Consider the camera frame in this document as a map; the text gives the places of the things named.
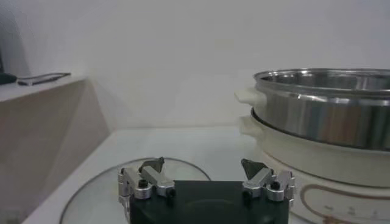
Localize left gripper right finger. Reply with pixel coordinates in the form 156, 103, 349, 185
240, 158, 297, 209

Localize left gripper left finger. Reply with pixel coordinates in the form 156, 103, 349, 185
118, 156, 177, 214

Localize glass lid with cream handle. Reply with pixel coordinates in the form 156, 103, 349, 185
59, 157, 211, 224

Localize stainless steel steamer basket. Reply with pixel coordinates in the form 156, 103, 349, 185
234, 68, 390, 152

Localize cream electric cooker pot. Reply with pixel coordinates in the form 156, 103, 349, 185
239, 114, 390, 224

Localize white side desk with mouse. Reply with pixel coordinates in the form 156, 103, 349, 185
0, 74, 89, 103

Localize black computer mouse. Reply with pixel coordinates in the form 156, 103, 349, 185
0, 72, 18, 85

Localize black usb hub cable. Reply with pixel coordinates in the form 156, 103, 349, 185
18, 72, 71, 81

